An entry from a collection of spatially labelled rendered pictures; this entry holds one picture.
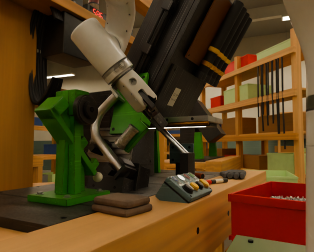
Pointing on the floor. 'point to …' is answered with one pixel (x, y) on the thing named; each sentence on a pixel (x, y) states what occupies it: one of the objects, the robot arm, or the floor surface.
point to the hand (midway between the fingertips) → (159, 122)
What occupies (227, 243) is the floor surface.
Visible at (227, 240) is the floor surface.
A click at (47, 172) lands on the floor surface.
